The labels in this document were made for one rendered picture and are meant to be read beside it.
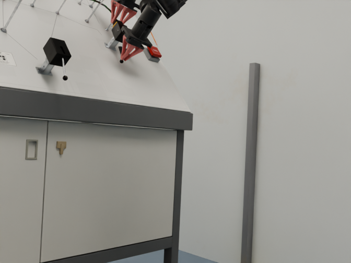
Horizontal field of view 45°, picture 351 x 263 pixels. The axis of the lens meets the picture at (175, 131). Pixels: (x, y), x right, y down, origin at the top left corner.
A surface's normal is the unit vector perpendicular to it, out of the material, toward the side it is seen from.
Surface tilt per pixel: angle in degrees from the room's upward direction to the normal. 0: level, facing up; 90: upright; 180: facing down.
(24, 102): 90
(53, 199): 90
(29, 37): 51
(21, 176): 90
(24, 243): 90
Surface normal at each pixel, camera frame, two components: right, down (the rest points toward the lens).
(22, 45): 0.62, -0.61
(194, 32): -0.74, -0.05
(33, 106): 0.76, 0.02
